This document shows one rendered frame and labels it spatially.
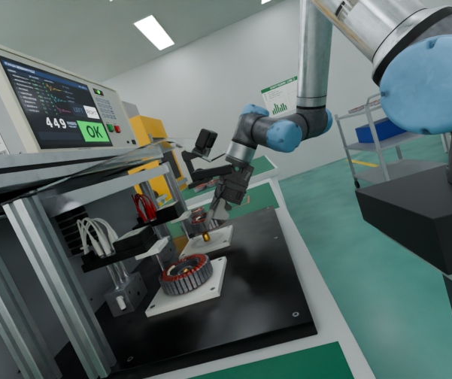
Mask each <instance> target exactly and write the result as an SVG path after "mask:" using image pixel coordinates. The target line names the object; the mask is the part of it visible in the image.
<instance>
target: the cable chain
mask: <svg viewBox="0 0 452 379"><path fill-rule="evenodd" d="M84 211H86V209H85V207H83V205H82V206H80V207H78V208H75V209H72V210H70V211H66V212H65V213H62V214H59V215H56V216H55V219H56V221H57V222H61V221H63V220H66V221H65V222H62V223H60V224H58V226H59V228H60V229H63V230H62V234H63V235H68V234H70V235H68V236H66V237H65V240H66V242H69V241H72V242H70V243H68V247H69V248H70V249H71V248H73V247H75V248H74V249H72V250H71V253H72V255H70V256H68V257H67V258H68V259H70V258H73V257H76V256H79V255H81V254H83V253H84V251H83V249H82V250H81V249H80V248H81V247H82V246H83V245H82V240H81V238H79V237H80V232H79V230H78V229H79V228H78V226H77V223H76V222H77V220H82V219H84V218H86V217H89V216H88V214H87V213H84V214H81V213H83V212H84ZM77 214H81V215H78V216H76V217H73V216H75V215H77ZM71 217H73V218H72V219H70V220H67V219H68V218H71ZM75 223H76V224H75ZM73 224H75V226H71V225H73ZM68 226H71V227H68ZM65 227H68V228H67V229H64V228H65ZM77 230H78V232H76V231H77ZM92 230H94V228H93V226H92V225H90V226H89V228H88V231H89V232H90V231H92ZM72 232H75V233H73V234H71V233H72ZM90 234H91V236H93V237H94V236H96V235H97V234H96V231H92V232H90ZM77 238H79V239H77ZM75 239H77V240H75ZM86 239H89V235H88V233H87V234H86ZM73 240H74V241H73ZM86 244H88V245H89V246H88V248H90V247H93V244H92V243H91V240H90V239H89V240H87V241H86Z"/></svg>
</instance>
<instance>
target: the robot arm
mask: <svg viewBox="0 0 452 379"><path fill-rule="evenodd" d="M333 25H334V26H335V27H336V28H337V29H338V30H339V31H340V32H341V33H342V34H343V35H344V36H345V37H346V38H347V39H348V40H349V41H350V42H351V43H352V44H353V45H354V46H355V47H356V48H357V49H358V50H359V51H360V52H361V53H362V54H363V55H364V56H365V57H366V58H367V59H368V60H369V61H370V62H371V63H372V64H373V69H372V80H373V82H374V83H375V84H376V85H377V86H378V87H379V88H380V89H379V91H380V92H381V97H380V103H381V107H382V109H383V111H384V113H385V114H386V115H387V117H388V118H389V119H390V120H391V121H392V122H393V123H394V124H395V125H397V126H398V127H399V128H401V129H404V130H406V131H408V132H412V133H416V134H420V135H437V134H443V133H446V132H450V136H451V140H450V150H449V160H448V164H447V165H446V169H445V171H446V175H447V181H448V182H449V183H452V6H450V5H444V6H441V7H437V8H433V9H428V8H427V7H425V6H424V5H423V4H421V3H420V2H419V1H418V0H300V14H299V54H298V74H297V95H296V113H295V114H291V115H287V116H284V117H279V118H273V117H269V111H268V110H266V109H265V108H262V107H260V106H258V105H253V104H246V105H245V106H244V108H243V111H242V112H241V115H240V116H239V120H238V124H237V126H236V128H235V132H234V134H233V136H232V141H231V142H230V145H229V148H228V150H227V153H226V154H227V155H228V156H226V158H225V160H226V161H227V162H230V163H232V164H228V165H221V166H217V167H213V168H206V169H203V168H197V169H196V170H195V171H194V172H192V178H193V180H199V181H201V180H204V179H205V178H210V177H216V176H219V180H218V183H217V186H216V189H215V191H214V197H213V199H212V202H211V205H210V207H209V210H208V213H207V216H206V218H205V228H206V229H208V227H209V224H210V222H211V220H228V219H229V214H228V213H227V212H226V211H230V210H231V209H232V206H231V205H230V204H229V203H228V202H231V203H233V204H234V203H235V204H237V205H241V202H242V199H243V197H244V194H246V189H247V187H248V185H249V181H250V178H251V175H252V173H253V170H254V167H253V166H251V165H249V164H248V163H251V162H252V159H253V156H254V154H255V152H256V151H255V150H256V149H257V146H258V144H259V145H262V146H264V147H268V148H270V149H272V150H274V151H277V152H283V153H291V152H293V151H294V150H295V149H296V148H297V147H298V146H299V144H300V142H301V141H304V140H307V139H309V138H316V137H318V136H320V135H322V134H324V133H326V132H328V131H329V130H330V128H331V126H332V121H333V118H332V115H331V112H330V111H329V110H328V109H327V108H326V97H327V88H328V79H329V62H330V53H331V44H332V27H333ZM243 145H244V146H243ZM251 148H252V149H251ZM235 167H238V168H239V170H237V171H236V170H235ZM224 208H225V209H224Z"/></svg>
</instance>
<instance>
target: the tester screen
mask: <svg viewBox="0 0 452 379"><path fill-rule="evenodd" d="M2 63H3V65H4V67H5V69H6V71H7V73H8V76H9V78H10V79H11V82H12V84H13V86H14V89H15V90H16V92H17V95H18V97H19V99H20V101H21V103H22V105H23V108H24V110H25V112H26V114H27V116H28V118H29V121H30V123H31V124H32V127H33V129H34V131H35V134H36V135H37V137H38V140H39V142H40V144H41V145H50V144H110V141H85V139H84V137H83V134H82V132H81V130H80V127H79V125H78V123H77V120H78V121H85V122H92V123H102V122H101V120H100V117H99V119H96V118H91V117H81V116H75V115H74V113H73V111H72V109H71V106H70V104H69V102H70V103H74V104H78V105H84V106H88V107H92V108H96V107H95V105H94V104H93V101H92V99H91V96H90V94H89V91H88V89H87V88H86V87H85V86H81V85H78V84H76V83H72V82H69V81H67V80H63V79H60V78H57V77H54V76H51V75H48V74H44V73H41V72H39V71H35V70H32V69H30V68H26V67H23V66H21V65H16V64H13V63H11V62H7V61H4V60H2ZM42 116H44V117H56V118H63V119H64V120H65V122H66V124H67V127H68V129H48V128H47V125H46V123H45V122H44V118H43V117H42ZM38 132H70V133H79V134H80V136H81V138H82V140H41V139H40V137H39V134H38Z"/></svg>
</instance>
